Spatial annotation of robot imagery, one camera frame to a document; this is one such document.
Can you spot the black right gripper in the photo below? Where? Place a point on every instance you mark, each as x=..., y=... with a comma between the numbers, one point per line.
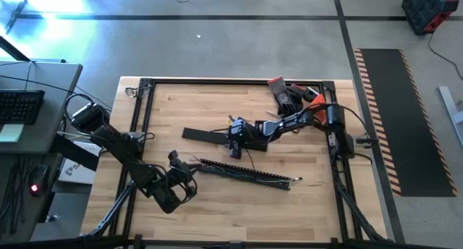
x=242, y=137

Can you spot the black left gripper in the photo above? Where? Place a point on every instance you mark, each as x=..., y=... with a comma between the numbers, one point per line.
x=184, y=182

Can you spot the black duct cover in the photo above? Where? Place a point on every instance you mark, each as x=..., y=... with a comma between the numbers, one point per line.
x=202, y=135

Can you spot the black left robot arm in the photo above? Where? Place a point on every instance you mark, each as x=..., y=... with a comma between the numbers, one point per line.
x=123, y=151

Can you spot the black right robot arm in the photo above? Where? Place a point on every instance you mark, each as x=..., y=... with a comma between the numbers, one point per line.
x=289, y=121

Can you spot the grey work glove red cuff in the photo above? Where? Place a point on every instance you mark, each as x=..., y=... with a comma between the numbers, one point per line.
x=284, y=97
x=297, y=95

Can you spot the black tape roll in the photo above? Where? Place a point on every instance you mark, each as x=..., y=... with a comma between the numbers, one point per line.
x=310, y=94

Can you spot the white cardboard box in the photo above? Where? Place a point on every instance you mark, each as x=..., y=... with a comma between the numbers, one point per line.
x=76, y=171

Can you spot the grey desk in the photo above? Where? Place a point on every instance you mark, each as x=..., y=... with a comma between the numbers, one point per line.
x=54, y=89

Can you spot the black hazard-striped floor mat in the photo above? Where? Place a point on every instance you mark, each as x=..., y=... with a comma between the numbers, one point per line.
x=405, y=122

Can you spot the black keyboard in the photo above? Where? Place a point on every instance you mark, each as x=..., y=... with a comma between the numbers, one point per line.
x=20, y=106

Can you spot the pale green notepad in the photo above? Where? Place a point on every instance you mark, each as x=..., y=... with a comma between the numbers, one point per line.
x=11, y=133

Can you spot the grey metal beam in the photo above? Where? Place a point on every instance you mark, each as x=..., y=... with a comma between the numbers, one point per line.
x=450, y=108

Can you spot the black monitor edge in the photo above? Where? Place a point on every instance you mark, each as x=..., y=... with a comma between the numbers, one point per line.
x=14, y=50

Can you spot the black and red toolbox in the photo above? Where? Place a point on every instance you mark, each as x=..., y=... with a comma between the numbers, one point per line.
x=427, y=10

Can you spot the black stand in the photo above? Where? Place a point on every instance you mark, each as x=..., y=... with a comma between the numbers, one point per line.
x=16, y=13

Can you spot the black aluminium table frame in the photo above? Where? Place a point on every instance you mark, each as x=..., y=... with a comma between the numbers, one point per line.
x=235, y=82

